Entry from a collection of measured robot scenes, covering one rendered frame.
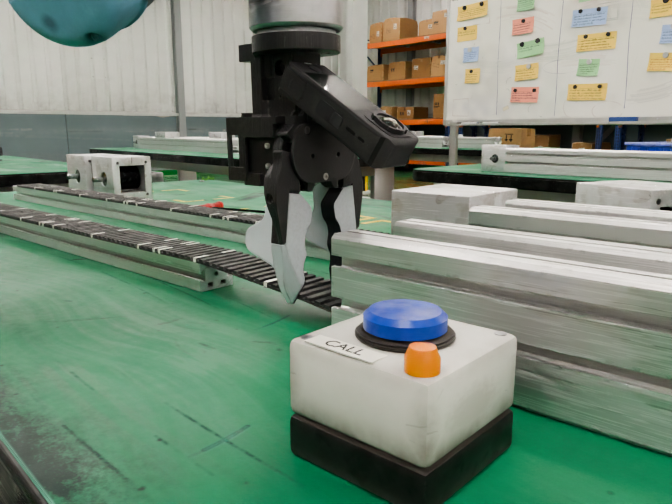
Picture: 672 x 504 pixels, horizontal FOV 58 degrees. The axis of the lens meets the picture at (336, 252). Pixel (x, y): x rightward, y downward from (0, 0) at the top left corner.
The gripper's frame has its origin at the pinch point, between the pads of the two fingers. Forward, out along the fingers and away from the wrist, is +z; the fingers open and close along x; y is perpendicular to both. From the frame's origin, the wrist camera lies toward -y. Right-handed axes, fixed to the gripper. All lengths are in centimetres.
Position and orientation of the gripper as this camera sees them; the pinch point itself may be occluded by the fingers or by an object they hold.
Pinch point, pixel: (320, 283)
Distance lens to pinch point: 51.3
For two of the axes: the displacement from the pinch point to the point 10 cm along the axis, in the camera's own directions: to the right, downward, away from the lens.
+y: -7.5, -1.3, 6.5
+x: -6.7, 1.7, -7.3
